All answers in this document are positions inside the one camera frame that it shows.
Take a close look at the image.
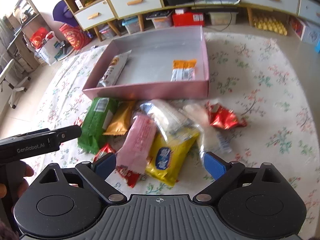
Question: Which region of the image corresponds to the orange white snack pack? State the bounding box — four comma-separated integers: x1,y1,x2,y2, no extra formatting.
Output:
171,59,197,82

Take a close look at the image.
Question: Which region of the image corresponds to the pink shallow cardboard box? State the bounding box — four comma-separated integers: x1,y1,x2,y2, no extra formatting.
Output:
82,26,209,100

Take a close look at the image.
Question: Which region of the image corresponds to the white blue snack pack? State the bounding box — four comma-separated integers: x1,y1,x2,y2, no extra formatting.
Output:
140,99,198,144

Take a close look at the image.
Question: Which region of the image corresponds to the white shopping bag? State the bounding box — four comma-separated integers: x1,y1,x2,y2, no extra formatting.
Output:
36,31,63,66

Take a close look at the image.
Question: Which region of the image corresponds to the clear white snack pack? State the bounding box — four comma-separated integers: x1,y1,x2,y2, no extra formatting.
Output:
183,103,232,164

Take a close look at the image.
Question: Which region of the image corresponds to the red gift box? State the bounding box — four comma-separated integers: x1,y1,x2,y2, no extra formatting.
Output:
172,12,204,27

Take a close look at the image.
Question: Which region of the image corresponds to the gold brown snack pack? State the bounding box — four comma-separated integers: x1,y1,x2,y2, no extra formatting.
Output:
103,101,136,135

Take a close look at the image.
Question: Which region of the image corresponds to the red lantern bag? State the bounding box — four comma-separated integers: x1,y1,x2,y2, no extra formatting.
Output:
59,23,92,50

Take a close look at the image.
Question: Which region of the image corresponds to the red white snack pack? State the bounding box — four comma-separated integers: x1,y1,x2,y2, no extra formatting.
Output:
93,143,140,188

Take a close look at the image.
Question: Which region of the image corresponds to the purple hat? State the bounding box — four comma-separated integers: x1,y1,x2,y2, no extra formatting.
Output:
53,0,79,27

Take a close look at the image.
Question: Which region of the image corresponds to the white office chair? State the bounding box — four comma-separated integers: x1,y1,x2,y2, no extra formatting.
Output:
1,59,31,109

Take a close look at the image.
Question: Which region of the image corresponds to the green snack pack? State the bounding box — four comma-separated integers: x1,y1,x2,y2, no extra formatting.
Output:
78,98,119,154

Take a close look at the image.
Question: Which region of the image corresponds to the person left hand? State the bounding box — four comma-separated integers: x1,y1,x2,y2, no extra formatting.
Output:
1,160,34,207

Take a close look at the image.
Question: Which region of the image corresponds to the pink snack pack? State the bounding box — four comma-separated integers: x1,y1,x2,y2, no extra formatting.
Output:
116,115,157,174

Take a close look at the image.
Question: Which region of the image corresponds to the red crinkled snack pack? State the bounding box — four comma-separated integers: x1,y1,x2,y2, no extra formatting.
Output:
206,102,247,130

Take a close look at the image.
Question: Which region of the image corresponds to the yellow snack pack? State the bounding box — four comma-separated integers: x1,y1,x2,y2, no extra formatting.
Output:
145,132,200,186

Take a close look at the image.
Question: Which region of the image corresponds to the yellow egg tray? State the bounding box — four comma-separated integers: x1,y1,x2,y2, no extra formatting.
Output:
253,16,287,36

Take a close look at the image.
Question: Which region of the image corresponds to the white cookie snack pack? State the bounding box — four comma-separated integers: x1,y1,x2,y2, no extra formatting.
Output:
97,50,132,87

